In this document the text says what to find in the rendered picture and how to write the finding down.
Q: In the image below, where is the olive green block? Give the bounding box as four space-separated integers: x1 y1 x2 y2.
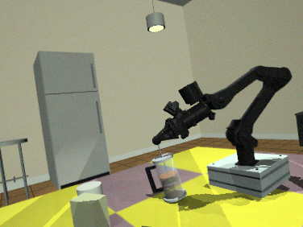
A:
69 193 111 227

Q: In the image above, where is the white cylinder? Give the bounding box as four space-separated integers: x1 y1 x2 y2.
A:
76 181 103 196

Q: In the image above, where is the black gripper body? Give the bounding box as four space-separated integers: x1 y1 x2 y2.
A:
165 109 198 139

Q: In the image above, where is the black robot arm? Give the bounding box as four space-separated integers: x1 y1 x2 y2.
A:
164 66 292 166

